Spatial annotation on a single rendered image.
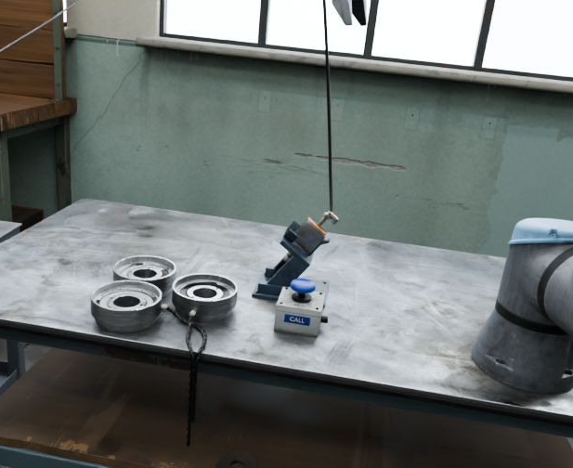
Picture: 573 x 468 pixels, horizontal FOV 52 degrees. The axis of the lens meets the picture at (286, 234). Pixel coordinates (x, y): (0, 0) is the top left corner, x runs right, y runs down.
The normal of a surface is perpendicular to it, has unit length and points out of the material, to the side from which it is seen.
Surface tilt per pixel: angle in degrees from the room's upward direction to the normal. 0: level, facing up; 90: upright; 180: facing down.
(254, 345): 0
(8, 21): 90
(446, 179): 90
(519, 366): 72
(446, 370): 0
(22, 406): 0
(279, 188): 90
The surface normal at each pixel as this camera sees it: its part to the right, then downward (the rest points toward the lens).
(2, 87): -0.15, 0.32
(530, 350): -0.36, -0.02
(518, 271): -0.97, -0.01
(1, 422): 0.10, -0.94
